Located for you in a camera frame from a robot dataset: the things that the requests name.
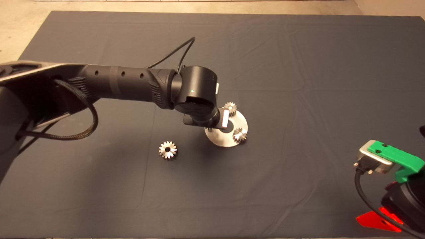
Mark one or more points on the small steel gear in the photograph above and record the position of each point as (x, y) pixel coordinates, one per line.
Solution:
(239, 135)
(231, 108)

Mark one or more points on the dark grey table cloth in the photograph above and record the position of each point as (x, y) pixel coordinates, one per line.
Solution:
(298, 83)

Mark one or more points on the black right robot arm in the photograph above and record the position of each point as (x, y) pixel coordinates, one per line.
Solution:
(416, 202)

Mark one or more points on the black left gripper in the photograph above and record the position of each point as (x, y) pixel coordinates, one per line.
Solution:
(225, 119)

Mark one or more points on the large steel gear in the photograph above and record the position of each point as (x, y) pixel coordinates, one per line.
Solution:
(167, 150)

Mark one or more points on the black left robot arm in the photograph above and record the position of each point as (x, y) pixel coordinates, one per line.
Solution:
(126, 84)

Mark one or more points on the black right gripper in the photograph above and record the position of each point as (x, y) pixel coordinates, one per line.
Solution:
(396, 200)

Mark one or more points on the green right camera mount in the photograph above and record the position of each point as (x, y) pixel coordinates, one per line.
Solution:
(395, 154)

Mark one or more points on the silver right camera box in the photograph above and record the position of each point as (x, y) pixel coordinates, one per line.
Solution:
(373, 157)

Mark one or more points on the round metal plate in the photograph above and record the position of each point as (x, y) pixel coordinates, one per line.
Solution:
(220, 139)

